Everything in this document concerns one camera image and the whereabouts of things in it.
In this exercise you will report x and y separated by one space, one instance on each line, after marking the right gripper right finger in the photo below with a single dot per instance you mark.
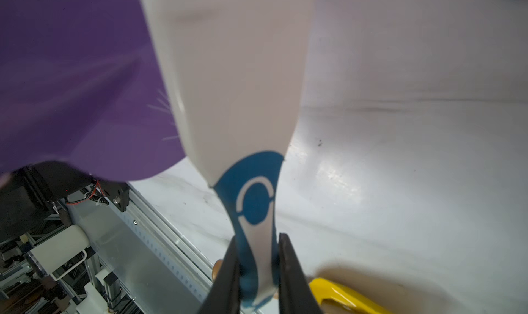
295 296

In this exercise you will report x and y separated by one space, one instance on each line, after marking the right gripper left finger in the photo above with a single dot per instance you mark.
223 297

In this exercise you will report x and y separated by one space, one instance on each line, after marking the yellow scoop wooden handle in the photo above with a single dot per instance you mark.
332 294

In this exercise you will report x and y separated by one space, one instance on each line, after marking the white blue brush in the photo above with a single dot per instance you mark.
233 71

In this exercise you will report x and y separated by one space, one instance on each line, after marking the purple trowel pink handle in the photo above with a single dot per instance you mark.
81 85

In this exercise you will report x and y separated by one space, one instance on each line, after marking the aluminium rail frame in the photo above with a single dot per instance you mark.
158 268

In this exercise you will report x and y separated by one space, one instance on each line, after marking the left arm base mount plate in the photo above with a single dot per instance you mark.
111 192

